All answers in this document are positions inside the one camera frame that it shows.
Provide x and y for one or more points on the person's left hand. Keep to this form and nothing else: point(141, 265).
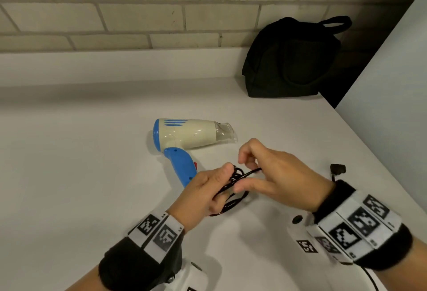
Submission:
point(196, 200)

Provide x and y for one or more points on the person's right hand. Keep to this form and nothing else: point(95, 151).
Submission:
point(290, 180)

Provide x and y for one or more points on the white and blue hair dryer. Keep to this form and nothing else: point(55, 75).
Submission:
point(186, 132)

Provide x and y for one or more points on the black fabric bag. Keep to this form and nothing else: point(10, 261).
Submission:
point(287, 63)

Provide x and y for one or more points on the person's right forearm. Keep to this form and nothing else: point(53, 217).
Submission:
point(407, 274)

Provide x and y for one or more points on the person's left forearm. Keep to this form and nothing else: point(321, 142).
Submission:
point(86, 282)

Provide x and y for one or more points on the black wristband with marker tags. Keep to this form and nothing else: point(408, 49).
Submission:
point(393, 250)
point(133, 267)

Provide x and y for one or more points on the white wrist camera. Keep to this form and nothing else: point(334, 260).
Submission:
point(307, 245)
point(190, 277)

